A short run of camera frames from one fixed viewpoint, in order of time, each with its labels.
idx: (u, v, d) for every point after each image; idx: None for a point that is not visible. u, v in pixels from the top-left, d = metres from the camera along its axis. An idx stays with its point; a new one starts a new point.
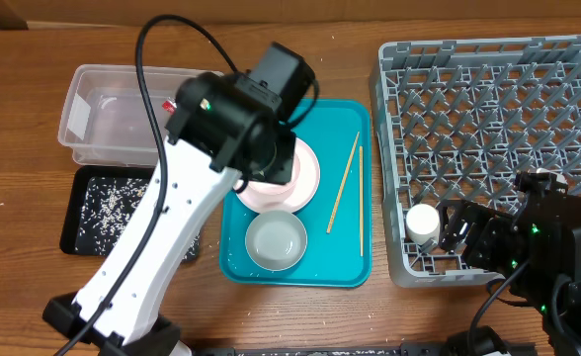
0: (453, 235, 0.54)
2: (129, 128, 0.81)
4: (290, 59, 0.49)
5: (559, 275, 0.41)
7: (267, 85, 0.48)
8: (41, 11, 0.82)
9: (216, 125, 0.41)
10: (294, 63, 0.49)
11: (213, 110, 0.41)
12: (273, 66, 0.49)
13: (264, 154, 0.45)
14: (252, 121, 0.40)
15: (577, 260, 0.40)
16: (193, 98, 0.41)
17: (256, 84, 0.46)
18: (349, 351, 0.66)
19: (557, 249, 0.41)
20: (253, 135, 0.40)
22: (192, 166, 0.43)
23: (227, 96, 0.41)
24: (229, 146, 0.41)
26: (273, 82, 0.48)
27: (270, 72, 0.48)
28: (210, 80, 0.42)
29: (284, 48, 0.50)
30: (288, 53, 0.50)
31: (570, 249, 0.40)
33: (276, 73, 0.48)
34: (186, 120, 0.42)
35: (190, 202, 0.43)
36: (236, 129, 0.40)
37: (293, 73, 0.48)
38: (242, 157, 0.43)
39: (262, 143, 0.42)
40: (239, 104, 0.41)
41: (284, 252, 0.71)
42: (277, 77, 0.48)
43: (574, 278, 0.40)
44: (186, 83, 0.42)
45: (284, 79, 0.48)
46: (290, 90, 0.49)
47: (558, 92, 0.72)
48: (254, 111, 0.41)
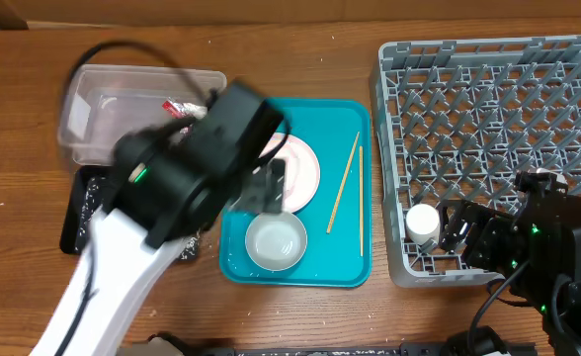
0: (453, 235, 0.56)
2: (129, 128, 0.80)
4: (250, 100, 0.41)
5: (559, 276, 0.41)
7: (224, 133, 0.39)
8: (41, 11, 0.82)
9: (154, 191, 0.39)
10: (256, 106, 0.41)
11: (147, 180, 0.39)
12: (230, 107, 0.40)
13: (209, 215, 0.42)
14: (196, 186, 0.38)
15: (577, 260, 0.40)
16: (128, 162, 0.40)
17: (209, 132, 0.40)
18: (349, 351, 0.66)
19: (557, 250, 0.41)
20: (196, 201, 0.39)
22: (121, 247, 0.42)
23: (169, 157, 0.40)
24: (167, 219, 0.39)
26: (231, 128, 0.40)
27: (227, 114, 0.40)
28: (147, 145, 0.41)
29: (244, 85, 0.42)
30: (249, 92, 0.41)
31: (570, 249, 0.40)
33: (234, 117, 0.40)
34: (120, 189, 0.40)
35: (121, 283, 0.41)
36: (174, 199, 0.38)
37: (254, 117, 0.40)
38: (184, 224, 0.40)
39: (206, 208, 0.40)
40: (181, 166, 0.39)
41: (283, 253, 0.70)
42: (234, 122, 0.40)
43: (574, 278, 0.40)
44: (122, 148, 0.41)
45: (242, 127, 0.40)
46: (252, 136, 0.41)
47: (558, 92, 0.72)
48: (199, 173, 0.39)
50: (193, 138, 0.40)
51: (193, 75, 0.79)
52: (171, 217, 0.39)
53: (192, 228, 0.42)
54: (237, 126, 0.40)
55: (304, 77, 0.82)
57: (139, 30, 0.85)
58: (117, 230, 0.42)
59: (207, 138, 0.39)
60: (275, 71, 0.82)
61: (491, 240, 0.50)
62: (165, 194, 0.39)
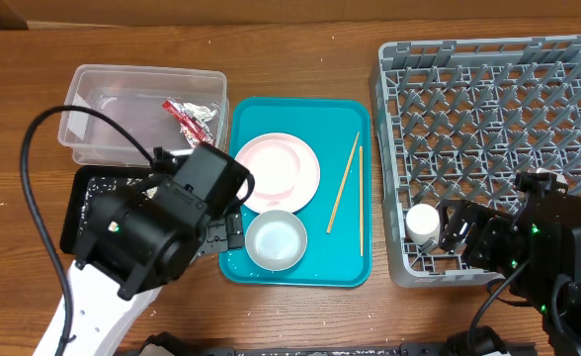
0: (453, 235, 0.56)
2: (129, 128, 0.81)
4: (219, 159, 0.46)
5: (559, 276, 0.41)
7: (193, 190, 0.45)
8: (41, 11, 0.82)
9: (127, 245, 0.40)
10: (223, 165, 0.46)
11: (123, 231, 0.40)
12: (200, 167, 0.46)
13: (181, 267, 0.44)
14: (168, 238, 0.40)
15: (576, 260, 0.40)
16: (104, 217, 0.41)
17: (180, 189, 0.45)
18: (349, 350, 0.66)
19: (557, 251, 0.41)
20: (168, 253, 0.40)
22: (97, 296, 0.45)
23: (144, 213, 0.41)
24: (138, 272, 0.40)
26: (199, 186, 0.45)
27: (196, 174, 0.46)
28: (125, 197, 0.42)
29: (213, 146, 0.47)
30: (217, 153, 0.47)
31: (570, 249, 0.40)
33: (203, 176, 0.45)
34: (94, 243, 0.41)
35: (98, 329, 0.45)
36: (147, 250, 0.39)
37: (221, 175, 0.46)
38: (155, 277, 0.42)
39: (177, 260, 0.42)
40: (154, 221, 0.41)
41: (283, 253, 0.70)
42: (203, 180, 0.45)
43: (574, 278, 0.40)
44: (99, 199, 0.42)
45: (210, 184, 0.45)
46: (218, 193, 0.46)
47: (558, 92, 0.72)
48: (171, 227, 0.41)
50: (165, 196, 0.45)
51: (194, 75, 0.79)
52: (142, 270, 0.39)
53: (164, 280, 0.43)
54: (205, 185, 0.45)
55: (304, 77, 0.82)
57: (139, 30, 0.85)
58: (90, 282, 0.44)
59: (178, 197, 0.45)
60: (275, 71, 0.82)
61: (491, 240, 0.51)
62: (138, 246, 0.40)
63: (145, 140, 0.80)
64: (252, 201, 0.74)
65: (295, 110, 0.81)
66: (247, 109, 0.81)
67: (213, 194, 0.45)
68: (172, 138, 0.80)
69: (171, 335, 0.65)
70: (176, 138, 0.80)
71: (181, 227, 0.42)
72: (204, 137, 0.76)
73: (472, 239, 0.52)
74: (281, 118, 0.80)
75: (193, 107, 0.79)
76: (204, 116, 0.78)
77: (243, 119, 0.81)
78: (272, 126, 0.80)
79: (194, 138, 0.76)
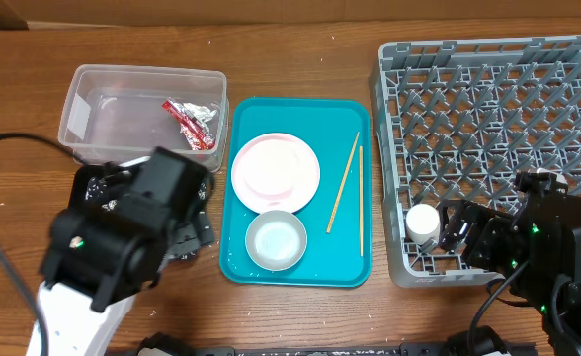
0: (453, 235, 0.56)
2: (129, 128, 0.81)
4: (175, 163, 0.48)
5: (558, 276, 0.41)
7: (152, 195, 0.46)
8: (41, 11, 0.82)
9: (93, 259, 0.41)
10: (181, 168, 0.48)
11: (86, 245, 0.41)
12: (157, 173, 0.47)
13: (150, 273, 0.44)
14: (130, 245, 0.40)
15: (576, 260, 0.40)
16: (66, 234, 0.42)
17: (138, 196, 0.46)
18: (349, 351, 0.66)
19: (556, 251, 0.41)
20: (132, 260, 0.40)
22: (70, 314, 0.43)
23: (105, 224, 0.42)
24: (107, 282, 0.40)
26: (158, 190, 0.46)
27: (154, 181, 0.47)
28: (85, 212, 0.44)
29: (168, 152, 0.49)
30: (173, 157, 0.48)
31: (570, 249, 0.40)
33: (161, 181, 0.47)
34: (60, 261, 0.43)
35: (76, 348, 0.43)
36: (112, 260, 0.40)
37: (180, 177, 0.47)
38: (125, 284, 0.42)
39: (145, 266, 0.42)
40: (116, 231, 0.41)
41: (283, 253, 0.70)
42: (161, 185, 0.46)
43: (574, 278, 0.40)
44: (59, 219, 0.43)
45: (169, 188, 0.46)
46: (179, 195, 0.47)
47: (558, 92, 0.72)
48: (133, 233, 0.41)
50: (125, 205, 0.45)
51: (194, 75, 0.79)
52: (111, 281, 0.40)
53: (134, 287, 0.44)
54: (164, 189, 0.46)
55: (304, 77, 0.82)
57: (139, 30, 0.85)
58: (61, 302, 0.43)
59: (138, 204, 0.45)
60: (275, 71, 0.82)
61: (491, 240, 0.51)
62: (103, 257, 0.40)
63: (146, 140, 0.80)
64: (251, 201, 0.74)
65: (295, 110, 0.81)
66: (247, 109, 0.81)
67: (175, 196, 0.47)
68: (172, 138, 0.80)
69: (167, 335, 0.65)
70: (176, 138, 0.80)
71: (144, 231, 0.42)
72: (204, 137, 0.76)
73: (472, 239, 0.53)
74: (281, 118, 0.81)
75: (193, 107, 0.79)
76: (204, 116, 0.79)
77: (243, 119, 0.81)
78: (272, 126, 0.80)
79: (194, 138, 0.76)
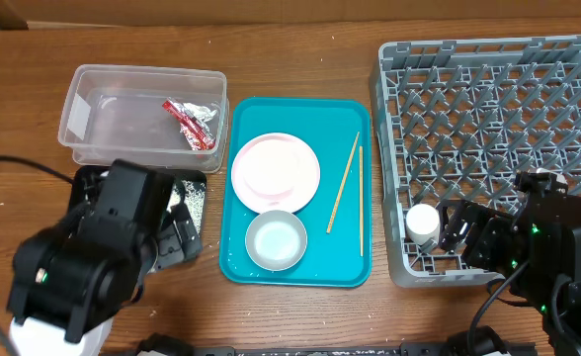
0: (453, 235, 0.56)
2: (129, 128, 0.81)
4: (137, 177, 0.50)
5: (559, 277, 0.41)
7: (118, 213, 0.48)
8: (41, 11, 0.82)
9: (60, 289, 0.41)
10: (143, 182, 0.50)
11: (51, 277, 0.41)
12: (121, 186, 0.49)
13: (121, 296, 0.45)
14: (100, 270, 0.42)
15: (576, 260, 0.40)
16: (29, 267, 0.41)
17: (105, 214, 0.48)
18: (349, 350, 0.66)
19: (556, 251, 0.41)
20: (104, 284, 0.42)
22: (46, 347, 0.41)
23: (70, 251, 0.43)
24: (79, 311, 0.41)
26: (124, 207, 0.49)
27: (120, 198, 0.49)
28: (46, 240, 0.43)
29: (128, 166, 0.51)
30: (134, 172, 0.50)
31: (571, 249, 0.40)
33: (125, 197, 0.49)
34: (25, 297, 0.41)
35: None
36: (81, 287, 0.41)
37: (143, 191, 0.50)
38: (98, 312, 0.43)
39: (116, 290, 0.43)
40: (83, 257, 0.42)
41: (283, 253, 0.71)
42: (126, 202, 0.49)
43: (574, 278, 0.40)
44: (19, 251, 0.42)
45: (134, 202, 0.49)
46: (144, 209, 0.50)
47: (558, 92, 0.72)
48: (102, 258, 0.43)
50: (91, 225, 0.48)
51: (194, 75, 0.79)
52: (82, 309, 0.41)
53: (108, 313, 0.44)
54: (128, 204, 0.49)
55: (304, 77, 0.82)
57: (139, 30, 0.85)
58: (35, 337, 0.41)
59: (104, 222, 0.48)
60: (275, 71, 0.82)
61: (490, 241, 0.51)
62: (71, 287, 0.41)
63: (146, 140, 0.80)
64: (251, 201, 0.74)
65: (295, 110, 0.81)
66: (247, 109, 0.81)
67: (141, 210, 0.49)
68: (172, 138, 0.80)
69: (164, 335, 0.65)
70: (176, 138, 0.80)
71: (115, 253, 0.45)
72: (204, 137, 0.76)
73: (472, 241, 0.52)
74: (281, 118, 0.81)
75: (193, 107, 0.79)
76: (204, 117, 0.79)
77: (243, 119, 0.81)
78: (272, 126, 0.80)
79: (194, 138, 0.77)
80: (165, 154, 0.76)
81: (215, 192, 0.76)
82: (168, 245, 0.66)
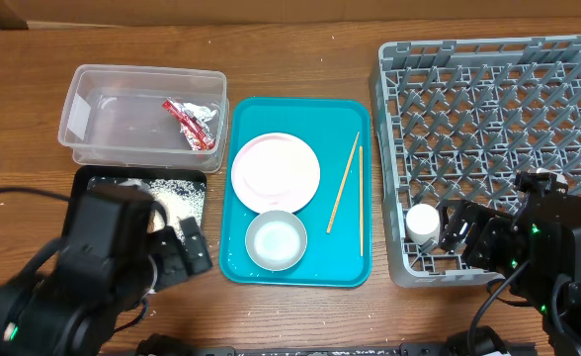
0: (453, 235, 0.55)
2: (129, 128, 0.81)
4: (110, 209, 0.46)
5: (559, 277, 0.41)
7: (92, 250, 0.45)
8: (41, 11, 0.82)
9: (32, 343, 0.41)
10: (117, 215, 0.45)
11: (22, 330, 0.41)
12: (92, 220, 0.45)
13: (98, 338, 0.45)
14: (72, 321, 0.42)
15: (576, 261, 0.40)
16: None
17: (78, 251, 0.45)
18: (349, 351, 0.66)
19: (556, 251, 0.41)
20: (75, 336, 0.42)
22: None
23: (41, 303, 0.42)
24: None
26: (98, 244, 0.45)
27: (92, 234, 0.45)
28: (15, 290, 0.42)
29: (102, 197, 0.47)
30: (107, 203, 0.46)
31: (571, 249, 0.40)
33: (99, 233, 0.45)
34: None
35: None
36: (54, 340, 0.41)
37: (117, 225, 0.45)
38: None
39: (90, 337, 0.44)
40: (53, 307, 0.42)
41: (284, 254, 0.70)
42: (100, 237, 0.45)
43: (574, 278, 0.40)
44: None
45: (109, 239, 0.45)
46: (121, 242, 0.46)
47: (558, 92, 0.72)
48: (74, 308, 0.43)
50: (66, 265, 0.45)
51: (194, 75, 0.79)
52: None
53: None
54: (103, 238, 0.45)
55: (304, 77, 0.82)
57: (139, 30, 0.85)
58: None
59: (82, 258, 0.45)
60: (275, 71, 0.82)
61: (489, 241, 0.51)
62: (42, 339, 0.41)
63: (146, 140, 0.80)
64: (251, 201, 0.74)
65: (295, 110, 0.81)
66: (247, 109, 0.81)
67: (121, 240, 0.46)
68: (172, 138, 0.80)
69: (162, 335, 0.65)
70: (176, 138, 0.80)
71: (88, 300, 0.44)
72: (204, 137, 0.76)
73: (471, 242, 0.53)
74: (281, 118, 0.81)
75: (193, 107, 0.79)
76: (204, 117, 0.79)
77: (243, 119, 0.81)
78: (272, 126, 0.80)
79: (194, 138, 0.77)
80: (165, 154, 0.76)
81: (215, 192, 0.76)
82: (171, 263, 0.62)
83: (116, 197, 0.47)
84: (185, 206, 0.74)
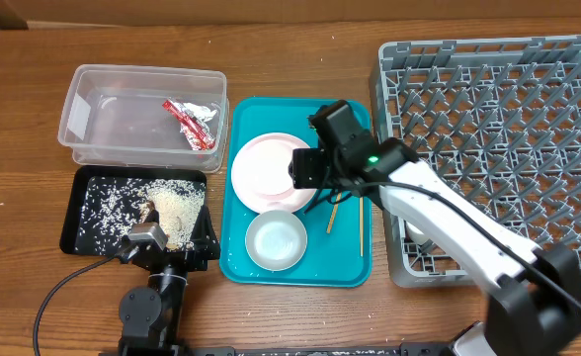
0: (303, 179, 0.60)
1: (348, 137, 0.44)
2: (129, 128, 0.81)
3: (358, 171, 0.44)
4: (141, 331, 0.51)
5: (335, 149, 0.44)
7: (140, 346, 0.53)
8: (41, 10, 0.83)
9: None
10: (146, 333, 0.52)
11: None
12: (132, 343, 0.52)
13: None
14: None
15: (336, 132, 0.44)
16: None
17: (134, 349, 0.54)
18: (349, 350, 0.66)
19: (325, 135, 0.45)
20: None
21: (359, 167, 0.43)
22: None
23: None
24: None
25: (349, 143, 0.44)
26: (142, 345, 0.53)
27: (136, 343, 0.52)
28: None
29: (128, 322, 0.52)
30: (136, 327, 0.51)
31: (326, 127, 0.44)
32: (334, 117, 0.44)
33: (139, 343, 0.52)
34: None
35: None
36: None
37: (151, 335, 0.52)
38: None
39: None
40: None
41: (283, 254, 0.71)
42: (142, 343, 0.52)
43: (340, 144, 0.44)
44: None
45: (152, 341, 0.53)
46: (157, 334, 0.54)
47: (558, 92, 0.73)
48: None
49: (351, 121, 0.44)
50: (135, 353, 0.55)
51: (194, 75, 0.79)
52: None
53: None
54: (144, 346, 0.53)
55: (303, 77, 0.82)
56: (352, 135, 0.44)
57: (139, 30, 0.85)
58: None
59: (165, 294, 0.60)
60: (275, 71, 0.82)
61: (311, 165, 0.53)
62: None
63: (146, 140, 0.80)
64: (251, 201, 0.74)
65: (295, 110, 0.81)
66: (247, 109, 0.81)
67: (157, 333, 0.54)
68: (172, 138, 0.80)
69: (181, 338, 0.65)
70: (175, 138, 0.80)
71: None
72: (204, 137, 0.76)
73: (299, 170, 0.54)
74: (281, 118, 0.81)
75: (193, 107, 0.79)
76: (204, 117, 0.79)
77: (243, 119, 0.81)
78: (272, 127, 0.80)
79: (194, 138, 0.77)
80: (165, 154, 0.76)
81: (215, 192, 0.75)
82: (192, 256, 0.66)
83: (136, 322, 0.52)
84: (185, 206, 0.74)
